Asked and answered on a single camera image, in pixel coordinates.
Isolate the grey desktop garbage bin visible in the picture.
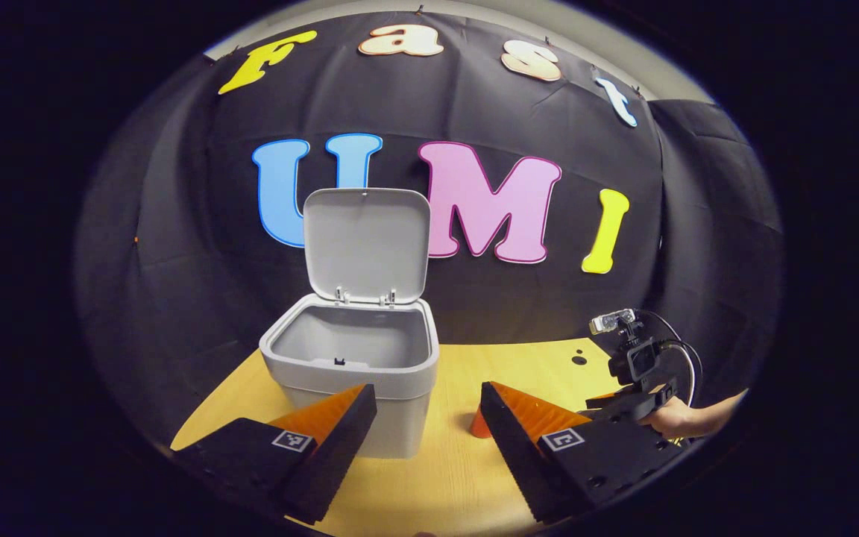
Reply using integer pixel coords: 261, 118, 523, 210
258, 186, 441, 459

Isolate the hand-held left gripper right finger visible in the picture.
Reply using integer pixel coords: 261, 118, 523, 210
480, 380, 689, 524

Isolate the black backdrop cloth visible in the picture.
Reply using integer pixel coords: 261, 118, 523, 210
75, 9, 784, 448

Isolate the black camera cable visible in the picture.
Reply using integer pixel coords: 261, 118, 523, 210
637, 308, 700, 408

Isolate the wooden desktop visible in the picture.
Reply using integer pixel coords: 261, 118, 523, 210
169, 337, 691, 537

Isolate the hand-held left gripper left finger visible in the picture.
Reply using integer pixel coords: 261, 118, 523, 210
171, 383, 378, 526

